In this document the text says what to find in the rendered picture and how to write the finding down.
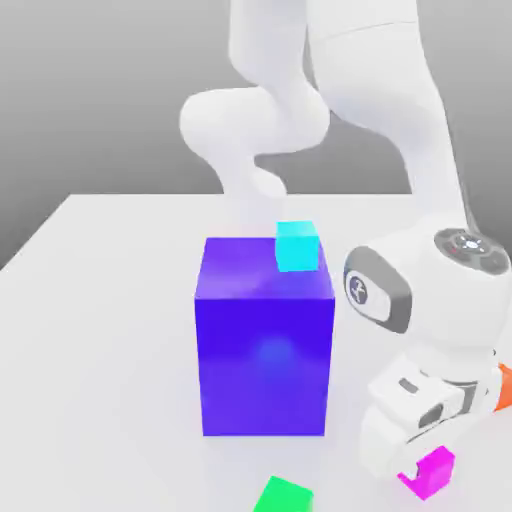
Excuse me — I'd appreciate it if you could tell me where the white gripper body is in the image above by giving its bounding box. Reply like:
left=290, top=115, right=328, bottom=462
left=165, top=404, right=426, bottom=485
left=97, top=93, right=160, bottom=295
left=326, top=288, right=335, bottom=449
left=358, top=403, right=466, bottom=480

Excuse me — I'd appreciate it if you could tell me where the small magenta cube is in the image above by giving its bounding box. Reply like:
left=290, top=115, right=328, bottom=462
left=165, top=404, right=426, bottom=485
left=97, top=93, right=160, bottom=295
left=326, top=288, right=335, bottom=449
left=396, top=445, right=456, bottom=502

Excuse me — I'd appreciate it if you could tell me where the small green cube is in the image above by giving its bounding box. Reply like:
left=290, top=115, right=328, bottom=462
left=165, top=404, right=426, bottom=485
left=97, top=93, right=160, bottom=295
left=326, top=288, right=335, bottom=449
left=252, top=475, right=315, bottom=512

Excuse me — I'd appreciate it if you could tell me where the small cyan cube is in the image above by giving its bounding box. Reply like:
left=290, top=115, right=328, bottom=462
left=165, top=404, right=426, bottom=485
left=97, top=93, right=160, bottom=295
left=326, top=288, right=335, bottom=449
left=274, top=220, right=321, bottom=274

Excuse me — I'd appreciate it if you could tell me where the large orange box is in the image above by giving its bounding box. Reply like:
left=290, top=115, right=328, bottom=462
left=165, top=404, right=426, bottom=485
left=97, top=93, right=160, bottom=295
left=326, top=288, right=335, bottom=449
left=493, top=361, right=512, bottom=414

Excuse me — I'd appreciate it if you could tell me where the large blue box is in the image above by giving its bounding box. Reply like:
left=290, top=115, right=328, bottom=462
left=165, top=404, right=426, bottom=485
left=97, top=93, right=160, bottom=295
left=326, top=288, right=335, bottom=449
left=193, top=236, right=336, bottom=438

